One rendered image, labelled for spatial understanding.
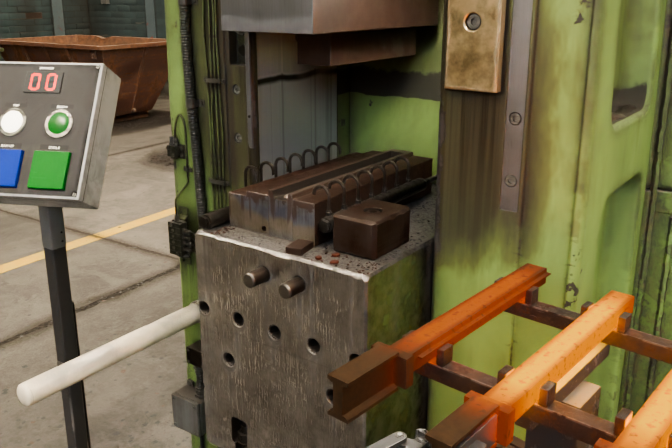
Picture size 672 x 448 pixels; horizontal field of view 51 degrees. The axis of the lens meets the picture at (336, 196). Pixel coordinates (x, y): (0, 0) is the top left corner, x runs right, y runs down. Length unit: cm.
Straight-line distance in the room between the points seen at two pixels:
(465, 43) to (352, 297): 43
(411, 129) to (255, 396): 68
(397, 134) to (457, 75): 52
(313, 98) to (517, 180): 60
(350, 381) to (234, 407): 74
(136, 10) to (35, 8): 131
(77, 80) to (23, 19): 893
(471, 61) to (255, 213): 47
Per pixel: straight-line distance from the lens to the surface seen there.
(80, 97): 147
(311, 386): 125
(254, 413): 137
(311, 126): 159
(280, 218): 124
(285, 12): 117
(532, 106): 113
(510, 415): 68
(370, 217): 115
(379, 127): 166
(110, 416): 253
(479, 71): 113
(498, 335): 125
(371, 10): 127
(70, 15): 1083
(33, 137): 149
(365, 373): 70
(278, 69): 148
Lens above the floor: 133
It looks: 16 degrees down
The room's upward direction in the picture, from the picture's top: straight up
